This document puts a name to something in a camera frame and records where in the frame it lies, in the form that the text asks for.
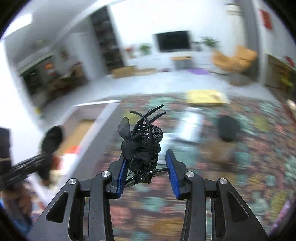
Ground black hair clip bow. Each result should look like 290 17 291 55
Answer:
117 104 168 187

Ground operator's hand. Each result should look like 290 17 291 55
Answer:
1 183 32 226

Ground patterned woven tablecloth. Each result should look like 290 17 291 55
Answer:
110 93 295 240

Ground clear jar black lid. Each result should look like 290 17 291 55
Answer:
208 115 241 163

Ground clear plastic packet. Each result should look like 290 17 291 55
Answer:
175 107 204 144

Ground dark wooden sideboard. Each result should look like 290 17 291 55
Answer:
264 54 295 93

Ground purple floor mat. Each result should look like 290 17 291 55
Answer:
188 68 209 75

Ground white TV cabinet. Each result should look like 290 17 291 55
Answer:
125 51 215 72

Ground yellow rocking lounge chair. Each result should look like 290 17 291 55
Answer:
212 45 257 73

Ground small wooden side table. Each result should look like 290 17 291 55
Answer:
171 56 194 70

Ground round beige floor cushion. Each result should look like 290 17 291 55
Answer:
134 68 157 76

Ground black glass display cabinet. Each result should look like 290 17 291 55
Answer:
90 6 125 73

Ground potted plant right large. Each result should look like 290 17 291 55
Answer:
201 37 219 49

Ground potted plant left green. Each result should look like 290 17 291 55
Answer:
139 44 152 56

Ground white standing air conditioner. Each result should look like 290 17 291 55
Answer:
225 3 245 46

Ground black television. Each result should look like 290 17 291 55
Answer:
153 31 191 53

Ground grey curtain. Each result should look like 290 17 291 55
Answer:
236 0 260 82

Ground red wall hanging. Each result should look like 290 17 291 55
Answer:
260 9 273 30

